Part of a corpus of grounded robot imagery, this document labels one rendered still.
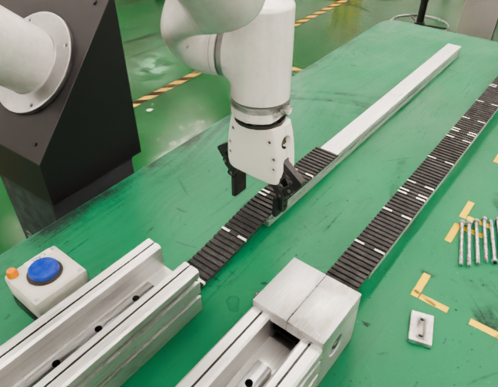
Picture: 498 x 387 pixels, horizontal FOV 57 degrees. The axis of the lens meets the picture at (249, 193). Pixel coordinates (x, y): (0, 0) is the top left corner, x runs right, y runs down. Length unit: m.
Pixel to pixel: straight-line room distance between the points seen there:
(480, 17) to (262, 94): 1.98
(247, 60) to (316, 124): 0.52
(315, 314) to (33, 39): 0.62
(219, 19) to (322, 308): 0.34
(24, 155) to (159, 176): 0.24
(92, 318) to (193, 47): 0.37
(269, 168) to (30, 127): 0.44
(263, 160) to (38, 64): 0.42
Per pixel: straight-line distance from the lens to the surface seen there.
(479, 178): 1.01
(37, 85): 0.89
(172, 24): 0.54
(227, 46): 0.61
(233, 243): 0.75
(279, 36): 0.59
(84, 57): 0.86
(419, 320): 0.70
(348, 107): 1.18
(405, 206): 0.83
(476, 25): 2.54
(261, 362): 0.57
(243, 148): 0.70
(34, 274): 0.69
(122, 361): 0.60
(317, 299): 0.58
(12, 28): 0.85
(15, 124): 0.93
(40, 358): 0.63
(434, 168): 0.95
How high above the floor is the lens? 1.32
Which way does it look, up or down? 39 degrees down
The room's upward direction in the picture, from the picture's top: straight up
